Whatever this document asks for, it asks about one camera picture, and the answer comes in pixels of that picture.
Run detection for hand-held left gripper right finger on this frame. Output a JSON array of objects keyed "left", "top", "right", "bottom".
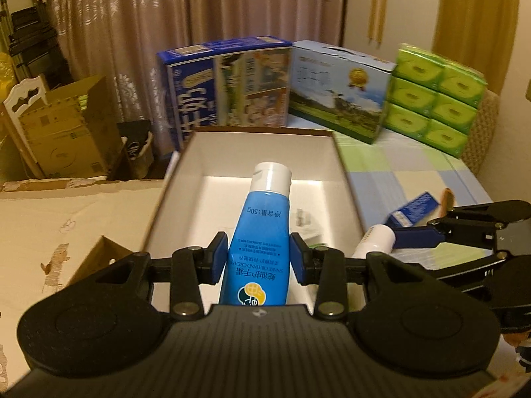
[{"left": 289, "top": 232, "right": 419, "bottom": 321}]

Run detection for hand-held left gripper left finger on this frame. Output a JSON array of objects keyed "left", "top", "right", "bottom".
[{"left": 95, "top": 232, "right": 229, "bottom": 321}]

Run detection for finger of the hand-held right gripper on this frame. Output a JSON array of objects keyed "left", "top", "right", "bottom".
[
  {"left": 431, "top": 252, "right": 513, "bottom": 289},
  {"left": 392, "top": 201, "right": 504, "bottom": 251}
]

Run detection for small blue cardboard box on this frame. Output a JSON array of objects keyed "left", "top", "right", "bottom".
[{"left": 386, "top": 191, "right": 441, "bottom": 229}]

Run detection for white pill bottle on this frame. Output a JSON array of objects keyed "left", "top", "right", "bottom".
[{"left": 352, "top": 224, "right": 397, "bottom": 260}]

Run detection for blue hand cream tube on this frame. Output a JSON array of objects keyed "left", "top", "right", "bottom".
[{"left": 218, "top": 162, "right": 293, "bottom": 308}]

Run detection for brown shoebox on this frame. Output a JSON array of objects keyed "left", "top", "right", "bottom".
[{"left": 143, "top": 128, "right": 368, "bottom": 311}]

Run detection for checked tablecloth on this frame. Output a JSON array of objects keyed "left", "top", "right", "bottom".
[{"left": 286, "top": 124, "right": 498, "bottom": 274}]

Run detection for chair with quilted cover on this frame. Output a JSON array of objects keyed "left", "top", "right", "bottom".
[{"left": 460, "top": 89, "right": 500, "bottom": 175}]

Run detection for pack of green tissue packets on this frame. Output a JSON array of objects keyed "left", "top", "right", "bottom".
[{"left": 382, "top": 42, "right": 488, "bottom": 159}]

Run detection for dark blue milk carton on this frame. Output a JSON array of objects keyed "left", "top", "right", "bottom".
[{"left": 157, "top": 36, "right": 293, "bottom": 152}]

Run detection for light blue milk carton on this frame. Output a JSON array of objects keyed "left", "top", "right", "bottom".
[{"left": 287, "top": 40, "right": 397, "bottom": 146}]

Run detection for stack of cardboard boxes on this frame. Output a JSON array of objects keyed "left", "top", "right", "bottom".
[{"left": 19, "top": 75, "right": 125, "bottom": 179}]

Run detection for yellow curtain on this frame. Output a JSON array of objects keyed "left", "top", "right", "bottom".
[{"left": 433, "top": 0, "right": 521, "bottom": 96}]

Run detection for white carved chair back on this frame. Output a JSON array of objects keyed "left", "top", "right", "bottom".
[{"left": 3, "top": 75, "right": 50, "bottom": 175}]

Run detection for beige patterned curtain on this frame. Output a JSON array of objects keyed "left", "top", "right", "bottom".
[{"left": 45, "top": 0, "right": 347, "bottom": 125}]

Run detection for yellow plastic bag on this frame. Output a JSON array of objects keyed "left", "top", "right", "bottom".
[{"left": 0, "top": 52, "right": 21, "bottom": 104}]

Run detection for black folding rack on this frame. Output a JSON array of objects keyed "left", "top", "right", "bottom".
[{"left": 0, "top": 0, "right": 73, "bottom": 92}]

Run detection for yellow wall strips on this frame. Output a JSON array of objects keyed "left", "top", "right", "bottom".
[{"left": 368, "top": 0, "right": 388, "bottom": 46}]

